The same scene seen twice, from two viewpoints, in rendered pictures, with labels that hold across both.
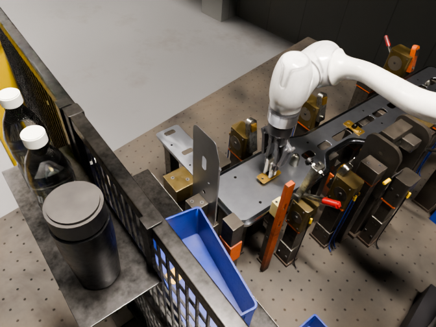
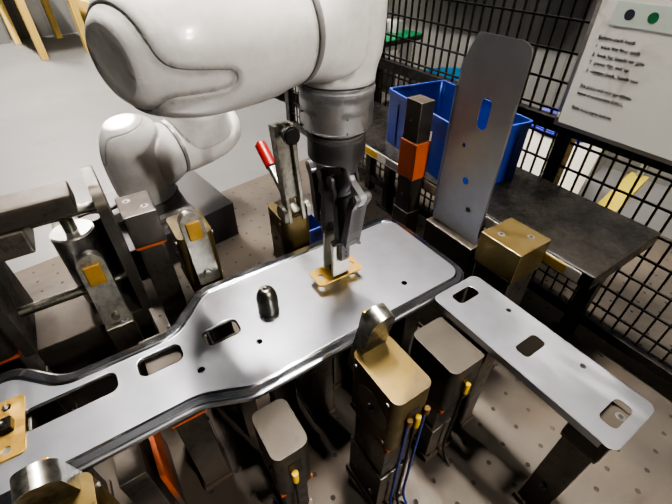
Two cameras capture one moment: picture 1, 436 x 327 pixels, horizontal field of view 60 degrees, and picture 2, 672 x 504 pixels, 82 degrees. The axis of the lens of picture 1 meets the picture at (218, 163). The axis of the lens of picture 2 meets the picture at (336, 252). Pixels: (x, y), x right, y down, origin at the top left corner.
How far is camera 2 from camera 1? 1.43 m
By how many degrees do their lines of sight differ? 93
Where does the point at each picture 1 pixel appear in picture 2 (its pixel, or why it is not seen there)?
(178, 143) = (565, 369)
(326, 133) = (122, 405)
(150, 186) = (565, 247)
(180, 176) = (517, 238)
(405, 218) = not seen: hidden behind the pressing
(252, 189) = (369, 261)
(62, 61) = not seen: outside the picture
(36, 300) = (628, 291)
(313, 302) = not seen: hidden behind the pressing
